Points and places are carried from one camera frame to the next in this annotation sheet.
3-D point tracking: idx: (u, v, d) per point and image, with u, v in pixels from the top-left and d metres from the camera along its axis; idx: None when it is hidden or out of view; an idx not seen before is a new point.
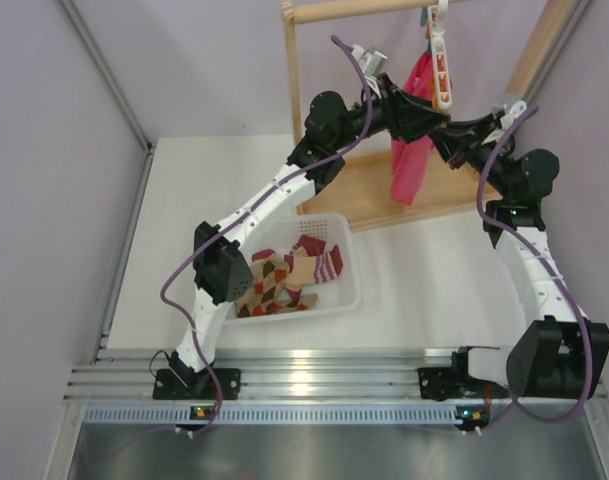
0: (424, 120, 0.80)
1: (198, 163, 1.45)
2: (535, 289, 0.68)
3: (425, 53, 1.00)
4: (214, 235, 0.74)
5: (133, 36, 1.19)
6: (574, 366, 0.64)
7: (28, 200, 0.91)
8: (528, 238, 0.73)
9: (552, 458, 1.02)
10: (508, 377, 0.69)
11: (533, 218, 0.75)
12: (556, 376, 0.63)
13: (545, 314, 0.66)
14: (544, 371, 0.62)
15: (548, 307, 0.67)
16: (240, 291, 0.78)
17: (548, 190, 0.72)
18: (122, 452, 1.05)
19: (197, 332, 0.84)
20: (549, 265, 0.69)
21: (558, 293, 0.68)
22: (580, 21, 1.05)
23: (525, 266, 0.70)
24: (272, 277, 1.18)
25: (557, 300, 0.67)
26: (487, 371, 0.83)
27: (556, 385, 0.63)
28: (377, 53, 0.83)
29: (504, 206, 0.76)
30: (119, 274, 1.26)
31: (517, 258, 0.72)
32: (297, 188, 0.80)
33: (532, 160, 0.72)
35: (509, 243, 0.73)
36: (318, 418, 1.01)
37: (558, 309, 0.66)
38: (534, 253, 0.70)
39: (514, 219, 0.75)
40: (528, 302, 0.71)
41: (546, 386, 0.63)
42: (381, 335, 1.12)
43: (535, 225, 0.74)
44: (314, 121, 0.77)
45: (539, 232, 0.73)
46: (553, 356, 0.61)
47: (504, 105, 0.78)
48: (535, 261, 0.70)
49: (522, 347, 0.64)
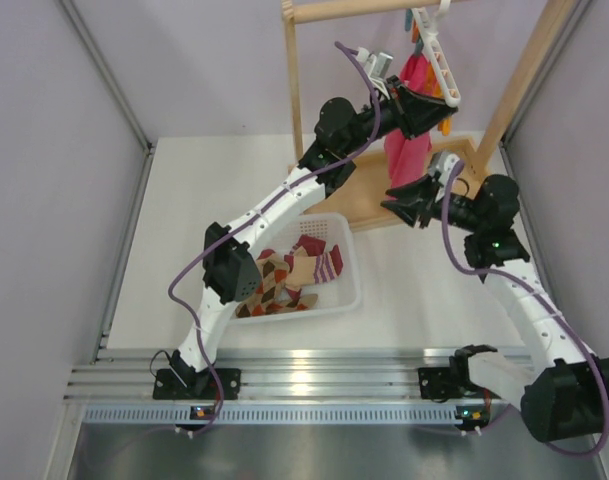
0: (431, 112, 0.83)
1: (199, 164, 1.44)
2: (537, 329, 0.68)
3: (412, 56, 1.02)
4: (225, 236, 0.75)
5: (133, 36, 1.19)
6: (590, 401, 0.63)
7: (27, 199, 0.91)
8: (519, 273, 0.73)
9: (550, 458, 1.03)
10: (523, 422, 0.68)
11: (517, 248, 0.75)
12: (575, 418, 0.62)
13: (556, 356, 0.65)
14: (562, 415, 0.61)
15: (556, 348, 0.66)
16: (249, 291, 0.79)
17: (516, 208, 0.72)
18: (123, 452, 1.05)
19: (201, 331, 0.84)
20: (545, 300, 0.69)
21: (560, 330, 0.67)
22: (580, 21, 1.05)
23: (520, 304, 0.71)
24: (271, 277, 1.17)
25: (560, 339, 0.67)
26: (490, 379, 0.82)
27: (576, 425, 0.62)
28: (382, 54, 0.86)
29: (480, 242, 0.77)
30: (119, 274, 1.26)
31: (509, 294, 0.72)
32: (307, 191, 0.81)
33: (492, 183, 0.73)
35: (501, 281, 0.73)
36: (318, 418, 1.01)
37: (564, 348, 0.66)
38: (528, 289, 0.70)
39: (496, 256, 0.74)
40: (530, 341, 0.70)
41: (566, 429, 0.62)
42: (381, 336, 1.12)
43: (520, 256, 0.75)
44: (324, 128, 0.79)
45: (526, 263, 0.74)
46: (570, 402, 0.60)
47: (438, 165, 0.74)
48: (530, 298, 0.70)
49: (534, 394, 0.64)
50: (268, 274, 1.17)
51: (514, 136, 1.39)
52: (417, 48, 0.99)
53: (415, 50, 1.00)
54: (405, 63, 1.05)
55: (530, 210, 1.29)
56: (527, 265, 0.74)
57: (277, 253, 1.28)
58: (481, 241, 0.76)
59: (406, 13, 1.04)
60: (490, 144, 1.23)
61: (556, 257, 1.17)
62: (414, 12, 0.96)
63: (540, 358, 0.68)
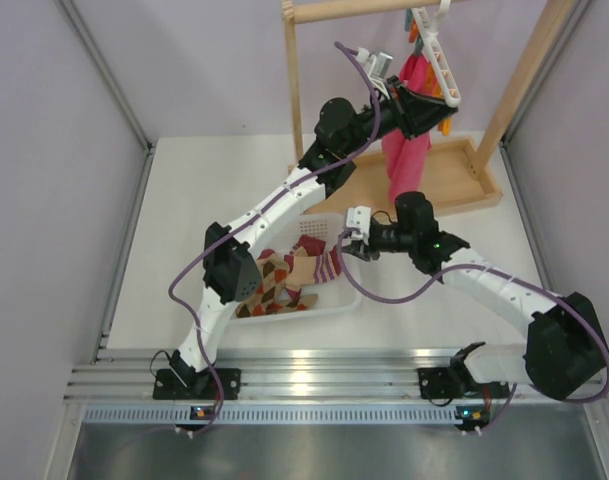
0: (431, 112, 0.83)
1: (199, 163, 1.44)
2: (505, 296, 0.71)
3: (411, 56, 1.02)
4: (226, 235, 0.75)
5: (133, 36, 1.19)
6: (582, 340, 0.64)
7: (27, 199, 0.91)
8: (467, 260, 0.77)
9: (551, 458, 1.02)
10: (541, 392, 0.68)
11: (456, 241, 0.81)
12: (581, 362, 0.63)
13: (533, 310, 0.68)
14: (566, 361, 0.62)
15: (529, 303, 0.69)
16: (249, 291, 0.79)
17: (429, 205, 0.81)
18: (123, 452, 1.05)
19: (202, 331, 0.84)
20: (499, 271, 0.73)
21: (524, 288, 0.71)
22: (580, 21, 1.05)
23: (481, 283, 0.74)
24: (272, 277, 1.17)
25: (527, 294, 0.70)
26: (493, 370, 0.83)
27: (585, 367, 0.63)
28: (382, 54, 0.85)
29: (424, 249, 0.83)
30: (119, 274, 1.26)
31: (469, 280, 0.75)
32: (307, 191, 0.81)
33: (402, 197, 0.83)
35: (457, 273, 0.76)
36: (318, 418, 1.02)
37: (535, 301, 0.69)
38: (480, 268, 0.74)
39: (441, 255, 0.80)
40: (507, 313, 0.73)
41: (578, 376, 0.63)
42: (380, 336, 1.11)
43: (462, 246, 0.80)
44: (324, 128, 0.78)
45: (467, 249, 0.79)
46: (563, 344, 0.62)
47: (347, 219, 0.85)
48: (485, 275, 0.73)
49: (533, 357, 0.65)
50: (268, 275, 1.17)
51: (515, 136, 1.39)
52: (416, 47, 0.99)
53: (414, 50, 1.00)
54: (405, 62, 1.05)
55: (530, 209, 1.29)
56: (470, 250, 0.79)
57: (277, 253, 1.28)
58: (423, 248, 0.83)
59: (406, 13, 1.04)
60: (490, 144, 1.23)
61: (556, 257, 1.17)
62: (414, 12, 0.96)
63: (522, 322, 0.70)
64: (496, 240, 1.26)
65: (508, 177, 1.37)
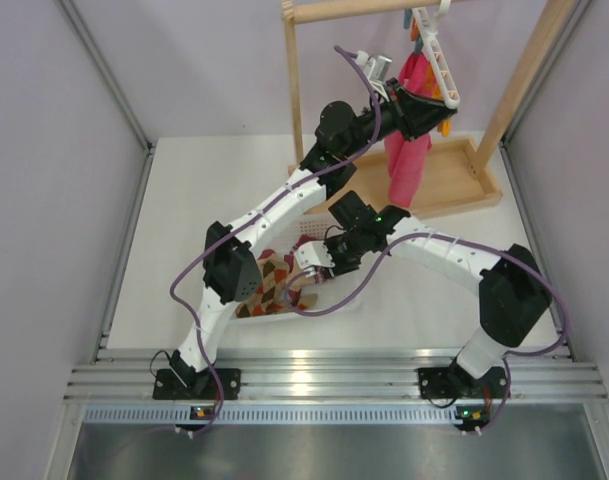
0: (430, 114, 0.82)
1: (198, 163, 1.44)
2: (452, 258, 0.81)
3: (411, 55, 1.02)
4: (227, 234, 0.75)
5: (133, 37, 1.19)
6: (527, 288, 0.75)
7: (27, 200, 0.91)
8: (408, 230, 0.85)
9: (552, 458, 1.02)
10: (498, 343, 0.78)
11: (398, 212, 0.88)
12: (529, 308, 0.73)
13: (480, 269, 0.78)
14: (518, 310, 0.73)
15: (476, 263, 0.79)
16: (249, 291, 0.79)
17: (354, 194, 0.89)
18: (122, 453, 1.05)
19: (201, 331, 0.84)
20: (442, 236, 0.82)
21: (468, 249, 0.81)
22: (581, 20, 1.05)
23: (428, 250, 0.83)
24: (271, 277, 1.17)
25: (472, 254, 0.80)
26: (482, 360, 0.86)
27: (534, 311, 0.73)
28: (381, 57, 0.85)
29: (367, 227, 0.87)
30: (119, 274, 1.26)
31: (416, 248, 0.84)
32: (308, 192, 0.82)
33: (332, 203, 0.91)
35: (404, 244, 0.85)
36: (318, 418, 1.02)
37: (480, 259, 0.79)
38: (425, 236, 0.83)
39: (385, 227, 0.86)
40: (455, 272, 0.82)
41: (529, 320, 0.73)
42: (380, 336, 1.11)
43: (404, 215, 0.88)
44: (325, 131, 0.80)
45: (407, 219, 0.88)
46: (510, 294, 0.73)
47: (302, 258, 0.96)
48: (431, 241, 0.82)
49: (488, 311, 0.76)
50: (268, 275, 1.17)
51: (515, 136, 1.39)
52: (417, 46, 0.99)
53: (415, 49, 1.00)
54: (406, 61, 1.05)
55: (530, 209, 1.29)
56: (410, 219, 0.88)
57: (278, 254, 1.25)
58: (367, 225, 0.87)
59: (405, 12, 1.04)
60: (490, 144, 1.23)
61: (556, 257, 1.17)
62: (414, 12, 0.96)
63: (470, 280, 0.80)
64: (496, 240, 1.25)
65: (508, 177, 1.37)
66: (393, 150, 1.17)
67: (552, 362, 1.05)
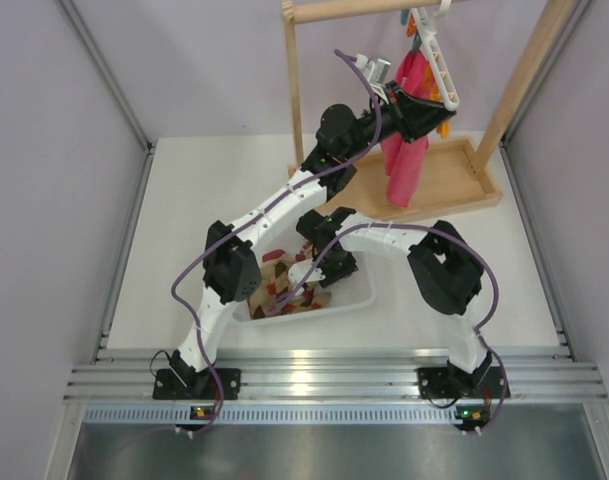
0: (429, 116, 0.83)
1: (199, 163, 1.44)
2: (388, 241, 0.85)
3: (410, 52, 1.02)
4: (228, 234, 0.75)
5: (133, 36, 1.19)
6: (457, 260, 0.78)
7: (26, 200, 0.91)
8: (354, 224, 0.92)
9: (551, 458, 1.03)
10: (435, 310, 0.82)
11: (345, 212, 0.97)
12: (459, 278, 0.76)
13: (409, 245, 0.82)
14: (449, 279, 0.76)
15: (406, 241, 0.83)
16: (249, 290, 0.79)
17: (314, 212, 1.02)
18: (123, 452, 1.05)
19: (201, 331, 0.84)
20: (379, 224, 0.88)
21: (401, 231, 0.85)
22: (581, 20, 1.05)
23: (369, 238, 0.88)
24: (284, 277, 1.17)
25: (404, 234, 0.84)
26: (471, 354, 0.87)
27: (466, 281, 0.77)
28: (380, 61, 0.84)
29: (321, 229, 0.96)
30: (119, 273, 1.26)
31: (360, 239, 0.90)
32: (310, 193, 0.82)
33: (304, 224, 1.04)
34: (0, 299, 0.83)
35: (348, 236, 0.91)
36: (317, 418, 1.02)
37: (412, 237, 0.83)
38: (365, 226, 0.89)
39: (335, 224, 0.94)
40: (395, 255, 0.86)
41: (460, 287, 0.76)
42: (381, 337, 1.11)
43: (350, 213, 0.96)
44: (325, 133, 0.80)
45: (353, 216, 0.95)
46: (437, 264, 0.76)
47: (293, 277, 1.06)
48: (370, 230, 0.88)
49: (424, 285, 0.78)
50: (280, 275, 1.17)
51: (515, 136, 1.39)
52: (414, 44, 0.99)
53: (413, 47, 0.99)
54: (404, 58, 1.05)
55: (530, 209, 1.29)
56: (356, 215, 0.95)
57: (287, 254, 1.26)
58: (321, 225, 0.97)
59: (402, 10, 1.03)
60: (490, 144, 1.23)
61: (557, 257, 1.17)
62: (414, 11, 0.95)
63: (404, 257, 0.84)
64: (496, 240, 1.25)
65: (508, 177, 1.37)
66: (392, 149, 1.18)
67: (552, 362, 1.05)
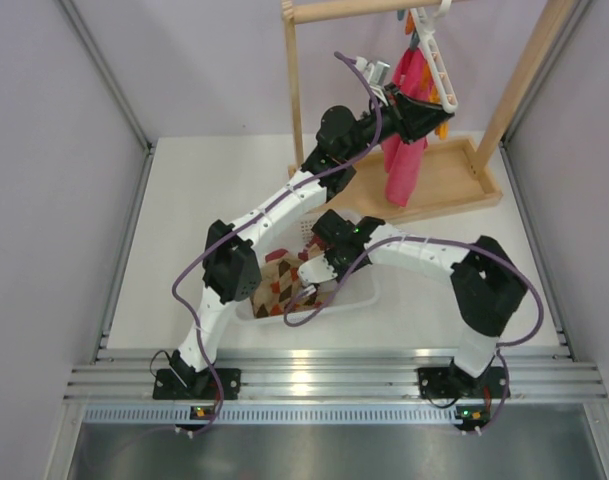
0: (428, 117, 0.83)
1: (199, 163, 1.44)
2: (426, 257, 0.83)
3: (408, 50, 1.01)
4: (228, 234, 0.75)
5: (133, 36, 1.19)
6: (500, 278, 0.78)
7: (26, 199, 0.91)
8: (385, 236, 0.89)
9: (550, 458, 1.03)
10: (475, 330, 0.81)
11: (372, 221, 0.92)
12: (504, 299, 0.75)
13: (451, 262, 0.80)
14: (493, 300, 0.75)
15: (447, 257, 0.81)
16: (248, 290, 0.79)
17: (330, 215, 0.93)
18: (123, 452, 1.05)
19: (202, 331, 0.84)
20: (413, 238, 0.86)
21: (439, 246, 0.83)
22: (581, 20, 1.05)
23: (403, 252, 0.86)
24: (287, 277, 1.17)
25: (442, 250, 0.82)
26: (480, 357, 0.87)
27: (511, 300, 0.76)
28: (380, 62, 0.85)
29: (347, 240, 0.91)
30: (119, 273, 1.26)
31: (392, 252, 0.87)
32: (310, 193, 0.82)
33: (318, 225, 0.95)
34: None
35: (380, 250, 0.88)
36: (317, 418, 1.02)
37: (451, 253, 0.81)
38: (398, 239, 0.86)
39: (363, 237, 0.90)
40: (431, 271, 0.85)
41: (505, 308, 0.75)
42: (381, 337, 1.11)
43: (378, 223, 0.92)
44: (325, 135, 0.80)
45: (382, 228, 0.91)
46: (482, 285, 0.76)
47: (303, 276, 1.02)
48: (404, 243, 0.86)
49: (467, 305, 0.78)
50: (284, 274, 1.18)
51: (515, 136, 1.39)
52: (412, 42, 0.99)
53: (411, 45, 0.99)
54: (402, 56, 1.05)
55: (530, 209, 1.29)
56: (385, 226, 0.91)
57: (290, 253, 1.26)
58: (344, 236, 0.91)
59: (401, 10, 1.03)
60: (490, 144, 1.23)
61: (557, 257, 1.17)
62: (413, 11, 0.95)
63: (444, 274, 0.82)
64: (496, 240, 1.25)
65: (508, 177, 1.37)
66: (392, 149, 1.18)
67: (552, 362, 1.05)
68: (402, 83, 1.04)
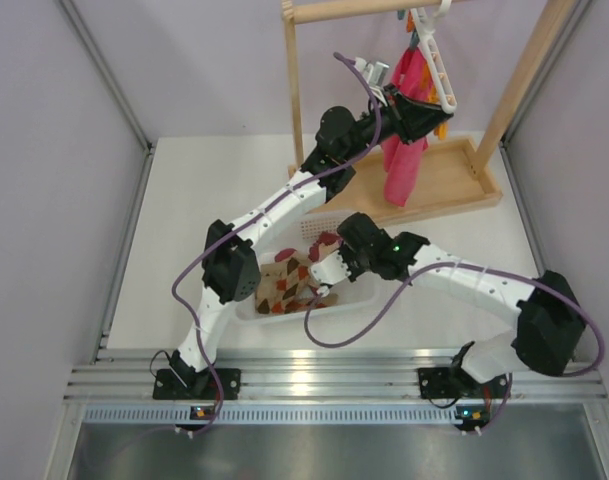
0: (427, 118, 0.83)
1: (199, 163, 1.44)
2: (483, 289, 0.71)
3: (408, 49, 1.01)
4: (228, 233, 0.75)
5: (133, 36, 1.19)
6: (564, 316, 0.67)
7: (26, 200, 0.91)
8: (432, 258, 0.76)
9: (550, 458, 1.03)
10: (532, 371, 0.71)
11: (414, 240, 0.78)
12: (568, 341, 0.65)
13: (516, 300, 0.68)
14: (559, 344, 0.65)
15: (510, 293, 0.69)
16: (248, 290, 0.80)
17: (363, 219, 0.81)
18: (123, 452, 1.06)
19: (201, 331, 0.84)
20: (468, 265, 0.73)
21: (500, 278, 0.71)
22: (581, 20, 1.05)
23: (455, 281, 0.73)
24: (295, 274, 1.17)
25: (503, 283, 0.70)
26: (491, 369, 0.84)
27: (572, 340, 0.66)
28: (379, 63, 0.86)
29: (382, 256, 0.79)
30: (119, 273, 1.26)
31: (441, 279, 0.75)
32: (309, 193, 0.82)
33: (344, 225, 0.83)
34: None
35: (425, 275, 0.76)
36: (317, 418, 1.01)
37: (514, 288, 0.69)
38: (451, 265, 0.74)
39: (403, 257, 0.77)
40: (486, 304, 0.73)
41: (568, 351, 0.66)
42: (381, 337, 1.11)
43: (422, 244, 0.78)
44: (325, 135, 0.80)
45: (427, 247, 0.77)
46: (550, 327, 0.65)
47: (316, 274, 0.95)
48: (457, 271, 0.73)
49: (529, 347, 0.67)
50: (292, 272, 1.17)
51: (515, 136, 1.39)
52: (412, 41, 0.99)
53: (411, 44, 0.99)
54: (402, 56, 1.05)
55: (530, 209, 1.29)
56: (430, 246, 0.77)
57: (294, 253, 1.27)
58: (382, 254, 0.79)
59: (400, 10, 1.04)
60: (490, 144, 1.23)
61: (556, 258, 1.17)
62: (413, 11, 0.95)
63: (505, 312, 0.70)
64: (497, 240, 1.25)
65: (508, 177, 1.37)
66: (392, 149, 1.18)
67: None
68: (402, 82, 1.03)
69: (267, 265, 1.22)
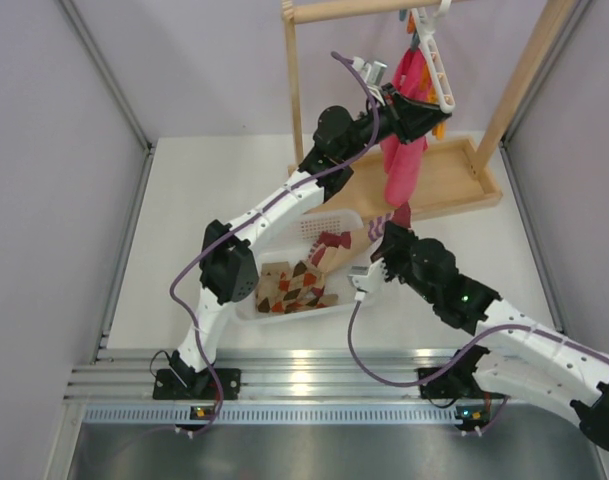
0: (425, 118, 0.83)
1: (199, 163, 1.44)
2: (560, 363, 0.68)
3: (408, 50, 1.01)
4: (225, 234, 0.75)
5: (133, 36, 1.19)
6: None
7: (27, 200, 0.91)
8: (505, 317, 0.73)
9: (551, 459, 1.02)
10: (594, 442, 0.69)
11: (485, 289, 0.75)
12: None
13: (596, 381, 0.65)
14: None
15: (589, 373, 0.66)
16: (246, 290, 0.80)
17: (448, 257, 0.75)
18: (123, 452, 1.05)
19: (201, 331, 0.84)
20: (546, 333, 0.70)
21: (578, 352, 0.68)
22: (581, 20, 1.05)
23: (530, 346, 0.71)
24: (300, 278, 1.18)
25: (583, 360, 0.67)
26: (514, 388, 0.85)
27: None
28: (377, 62, 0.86)
29: (450, 303, 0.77)
30: (119, 273, 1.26)
31: (515, 342, 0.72)
32: (307, 194, 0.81)
33: (418, 251, 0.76)
34: None
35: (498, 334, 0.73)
36: (317, 418, 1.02)
37: (593, 368, 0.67)
38: (527, 330, 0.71)
39: (471, 309, 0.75)
40: (558, 375, 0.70)
41: None
42: (380, 337, 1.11)
43: (493, 297, 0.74)
44: (323, 135, 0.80)
45: (499, 302, 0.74)
46: None
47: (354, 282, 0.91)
48: (533, 337, 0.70)
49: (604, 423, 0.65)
50: (297, 275, 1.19)
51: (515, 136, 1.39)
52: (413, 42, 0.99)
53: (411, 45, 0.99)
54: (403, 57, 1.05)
55: (530, 209, 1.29)
56: (502, 302, 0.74)
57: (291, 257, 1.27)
58: (450, 301, 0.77)
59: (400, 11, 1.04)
60: (490, 144, 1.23)
61: (557, 258, 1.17)
62: (414, 11, 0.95)
63: (580, 389, 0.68)
64: (497, 241, 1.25)
65: (508, 177, 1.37)
66: (391, 149, 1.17)
67: None
68: (402, 83, 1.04)
69: (269, 264, 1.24)
